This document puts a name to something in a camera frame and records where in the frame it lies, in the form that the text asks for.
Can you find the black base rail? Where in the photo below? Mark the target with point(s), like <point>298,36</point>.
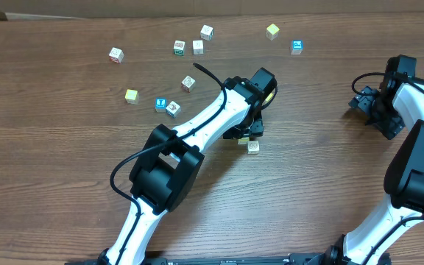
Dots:
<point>293,259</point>

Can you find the engraved plain wooden block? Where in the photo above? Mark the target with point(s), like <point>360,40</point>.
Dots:
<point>253,147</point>

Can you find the green B wooden block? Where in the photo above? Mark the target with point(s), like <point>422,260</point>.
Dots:
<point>179,47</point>

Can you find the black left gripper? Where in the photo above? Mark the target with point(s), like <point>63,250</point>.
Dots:
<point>246,131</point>

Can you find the dark green J wooden block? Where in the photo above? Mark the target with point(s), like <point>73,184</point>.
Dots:
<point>206,32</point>

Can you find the blue top turtle block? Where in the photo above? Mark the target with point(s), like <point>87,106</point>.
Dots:
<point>296,47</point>

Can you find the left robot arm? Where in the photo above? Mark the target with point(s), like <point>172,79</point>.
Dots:
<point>157,179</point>

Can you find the ice cream wooden block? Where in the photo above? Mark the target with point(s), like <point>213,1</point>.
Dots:
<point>198,47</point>

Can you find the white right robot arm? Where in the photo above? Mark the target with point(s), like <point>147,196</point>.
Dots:
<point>397,104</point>

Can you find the red C wooden block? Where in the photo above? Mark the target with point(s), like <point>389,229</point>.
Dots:
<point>188,84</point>

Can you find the yellow top left block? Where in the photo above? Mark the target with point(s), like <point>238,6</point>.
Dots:
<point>131,96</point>

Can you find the yellow S wooden block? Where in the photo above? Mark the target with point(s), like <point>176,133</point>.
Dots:
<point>243,141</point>

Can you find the red U wooden block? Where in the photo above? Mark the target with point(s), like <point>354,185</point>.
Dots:
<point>116,55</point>

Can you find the blue T wooden block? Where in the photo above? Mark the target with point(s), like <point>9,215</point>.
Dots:
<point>160,104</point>

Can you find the brown cardboard backdrop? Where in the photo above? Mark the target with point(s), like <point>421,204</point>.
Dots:
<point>59,9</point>

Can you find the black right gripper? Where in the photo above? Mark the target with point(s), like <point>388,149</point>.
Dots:
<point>366,103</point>

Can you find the red bird yellow block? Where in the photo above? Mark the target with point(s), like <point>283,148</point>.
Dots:
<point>173,109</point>

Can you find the yellow top far block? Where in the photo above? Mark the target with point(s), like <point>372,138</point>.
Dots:
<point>272,31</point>

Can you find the yellow top duck block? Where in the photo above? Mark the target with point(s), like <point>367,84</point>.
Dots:
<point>270,96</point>

